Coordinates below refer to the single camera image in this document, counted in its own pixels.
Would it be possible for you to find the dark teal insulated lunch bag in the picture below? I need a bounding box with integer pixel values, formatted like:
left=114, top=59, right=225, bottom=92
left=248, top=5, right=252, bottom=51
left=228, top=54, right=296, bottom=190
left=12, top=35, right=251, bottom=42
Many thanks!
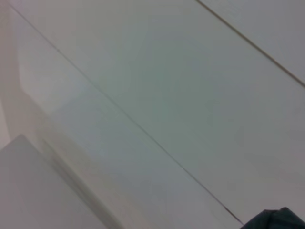
left=243, top=207, right=305, bottom=229

